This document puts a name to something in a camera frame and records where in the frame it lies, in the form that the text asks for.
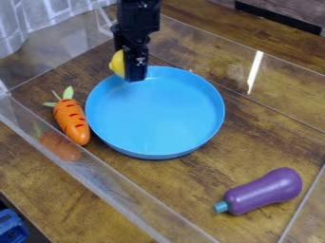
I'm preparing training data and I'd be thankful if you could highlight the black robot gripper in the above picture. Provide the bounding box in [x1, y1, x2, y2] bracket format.
[110, 0, 163, 82]

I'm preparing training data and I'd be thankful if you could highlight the yellow toy lemon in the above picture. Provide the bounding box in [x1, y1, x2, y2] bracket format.
[109, 50, 124, 78]

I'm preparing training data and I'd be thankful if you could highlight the blue round tray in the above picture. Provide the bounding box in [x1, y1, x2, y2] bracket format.
[85, 65, 226, 159]

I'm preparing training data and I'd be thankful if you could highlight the orange toy carrot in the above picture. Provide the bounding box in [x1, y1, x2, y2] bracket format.
[42, 86, 89, 145]

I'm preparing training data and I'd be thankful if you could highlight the purple toy eggplant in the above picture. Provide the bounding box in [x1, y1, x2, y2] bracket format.
[212, 167, 302, 215]

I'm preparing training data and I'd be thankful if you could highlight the blue plastic crate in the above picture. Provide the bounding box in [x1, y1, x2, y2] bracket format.
[0, 209, 29, 243]

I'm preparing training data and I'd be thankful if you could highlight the clear acrylic corner bracket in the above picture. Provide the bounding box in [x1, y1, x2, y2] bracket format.
[94, 7, 115, 37]

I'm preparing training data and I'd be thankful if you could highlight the clear acrylic barrier wall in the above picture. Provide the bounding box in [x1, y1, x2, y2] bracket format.
[0, 0, 325, 243]

